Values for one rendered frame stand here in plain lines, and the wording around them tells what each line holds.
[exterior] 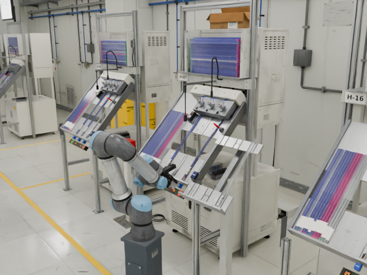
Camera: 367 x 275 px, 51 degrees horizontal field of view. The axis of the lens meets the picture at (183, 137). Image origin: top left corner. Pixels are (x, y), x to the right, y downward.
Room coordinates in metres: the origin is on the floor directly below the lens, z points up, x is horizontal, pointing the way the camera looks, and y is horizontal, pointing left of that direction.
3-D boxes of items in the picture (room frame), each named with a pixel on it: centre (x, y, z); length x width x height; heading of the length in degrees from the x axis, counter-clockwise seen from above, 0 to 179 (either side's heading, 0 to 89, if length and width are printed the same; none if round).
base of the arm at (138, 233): (2.01, 0.24, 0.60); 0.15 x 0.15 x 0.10
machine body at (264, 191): (3.02, -0.32, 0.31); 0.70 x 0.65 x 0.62; 40
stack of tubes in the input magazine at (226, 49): (2.90, -0.26, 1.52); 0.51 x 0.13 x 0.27; 40
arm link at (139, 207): (2.02, 0.24, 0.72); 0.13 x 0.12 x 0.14; 52
